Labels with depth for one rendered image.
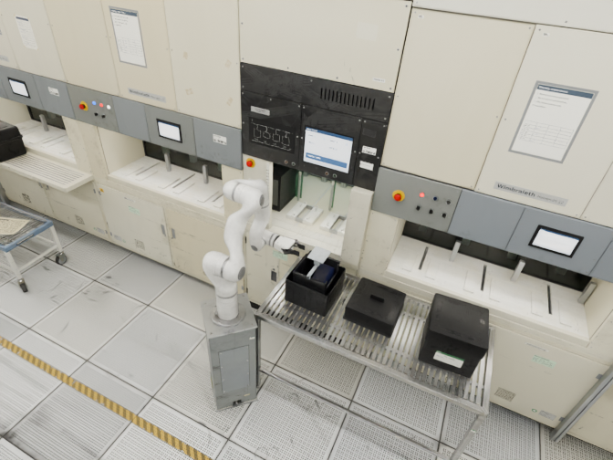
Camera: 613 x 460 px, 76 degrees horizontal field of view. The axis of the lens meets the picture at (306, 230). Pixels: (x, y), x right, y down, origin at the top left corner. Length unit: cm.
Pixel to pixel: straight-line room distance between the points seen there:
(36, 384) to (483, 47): 327
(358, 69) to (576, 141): 101
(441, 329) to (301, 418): 120
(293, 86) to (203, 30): 60
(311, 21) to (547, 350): 222
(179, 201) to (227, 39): 132
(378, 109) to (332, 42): 39
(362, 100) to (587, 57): 93
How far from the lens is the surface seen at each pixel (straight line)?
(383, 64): 204
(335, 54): 211
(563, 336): 268
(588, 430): 326
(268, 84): 231
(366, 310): 229
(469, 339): 214
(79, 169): 389
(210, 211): 300
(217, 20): 242
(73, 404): 316
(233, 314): 228
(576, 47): 197
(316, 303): 229
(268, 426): 282
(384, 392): 304
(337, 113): 217
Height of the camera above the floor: 251
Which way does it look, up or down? 36 degrees down
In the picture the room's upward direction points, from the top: 5 degrees clockwise
